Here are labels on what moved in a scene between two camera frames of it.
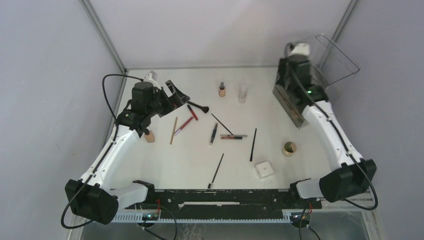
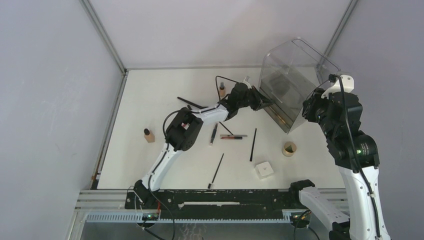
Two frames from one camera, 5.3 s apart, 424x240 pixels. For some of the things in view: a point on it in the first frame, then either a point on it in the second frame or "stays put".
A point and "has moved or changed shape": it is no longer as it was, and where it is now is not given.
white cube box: x=263 y=170 stays put
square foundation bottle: x=149 y=136 stays put
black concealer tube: x=213 y=134 stays put
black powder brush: x=205 y=109 stays put
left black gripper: x=176 y=100 → x=260 y=101
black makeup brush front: x=211 y=186 stays put
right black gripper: x=282 y=69 → x=311 y=101
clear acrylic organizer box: x=308 y=68 has moved or changed shape
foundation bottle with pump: x=222 y=90 stays put
